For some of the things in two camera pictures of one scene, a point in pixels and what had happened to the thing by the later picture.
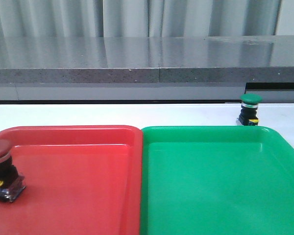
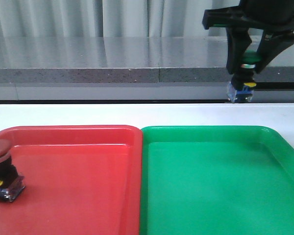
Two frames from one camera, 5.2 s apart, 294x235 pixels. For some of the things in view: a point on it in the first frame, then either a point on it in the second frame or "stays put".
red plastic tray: x=80 y=179 stays put
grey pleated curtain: x=87 y=18 stays put
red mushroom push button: x=6 y=183 stays put
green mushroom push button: x=249 y=105 to x=241 y=88
